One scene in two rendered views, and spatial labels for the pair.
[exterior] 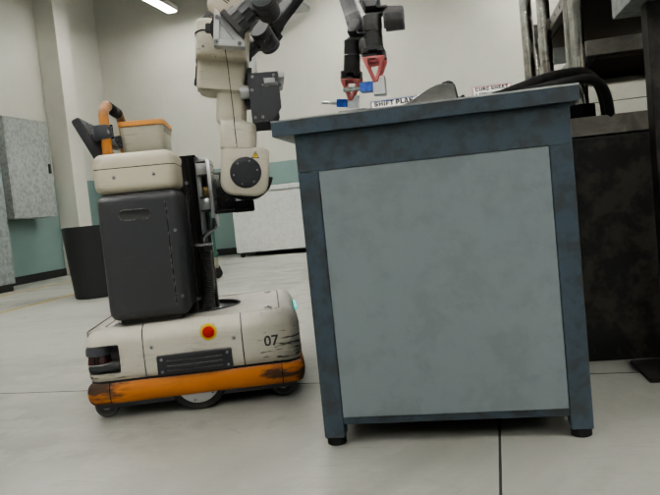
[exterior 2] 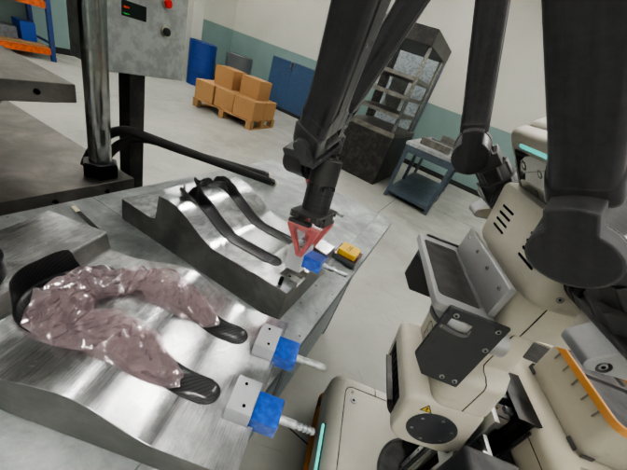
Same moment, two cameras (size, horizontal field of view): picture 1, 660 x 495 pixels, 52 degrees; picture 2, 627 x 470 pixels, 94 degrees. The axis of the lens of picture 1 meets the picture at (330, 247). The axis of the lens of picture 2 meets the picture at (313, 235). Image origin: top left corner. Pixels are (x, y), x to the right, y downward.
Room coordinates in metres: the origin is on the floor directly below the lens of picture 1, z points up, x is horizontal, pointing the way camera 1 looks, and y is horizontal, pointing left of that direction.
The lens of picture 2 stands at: (2.92, -0.06, 1.29)
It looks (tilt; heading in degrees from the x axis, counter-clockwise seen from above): 29 degrees down; 187
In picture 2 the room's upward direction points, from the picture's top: 20 degrees clockwise
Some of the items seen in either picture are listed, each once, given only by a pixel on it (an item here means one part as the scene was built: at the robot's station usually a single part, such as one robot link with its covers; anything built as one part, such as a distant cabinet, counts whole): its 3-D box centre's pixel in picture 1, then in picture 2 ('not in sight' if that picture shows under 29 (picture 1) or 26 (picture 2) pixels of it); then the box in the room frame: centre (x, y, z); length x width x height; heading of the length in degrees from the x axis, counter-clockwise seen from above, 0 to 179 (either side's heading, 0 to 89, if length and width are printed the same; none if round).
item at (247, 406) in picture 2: not in sight; (271, 416); (2.67, -0.05, 0.85); 0.13 x 0.05 x 0.05; 97
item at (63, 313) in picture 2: not in sight; (126, 305); (2.65, -0.32, 0.90); 0.26 x 0.18 x 0.08; 97
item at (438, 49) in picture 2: not in sight; (388, 107); (-2.43, -0.28, 1.03); 1.54 x 0.94 x 2.06; 166
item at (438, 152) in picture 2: not in sight; (431, 167); (-2.15, 0.74, 0.46); 1.90 x 0.70 x 0.92; 166
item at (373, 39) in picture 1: (373, 44); not in sight; (2.08, -0.19, 1.06); 0.10 x 0.07 x 0.07; 169
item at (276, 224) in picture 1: (294, 217); not in sight; (9.35, 0.46, 0.47); 1.52 x 0.77 x 0.94; 76
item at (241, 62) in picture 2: not in sight; (236, 76); (-3.92, -3.82, 0.44); 0.59 x 0.59 x 0.88
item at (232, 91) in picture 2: not in sight; (237, 95); (-2.22, -2.80, 0.37); 1.20 x 0.82 x 0.74; 84
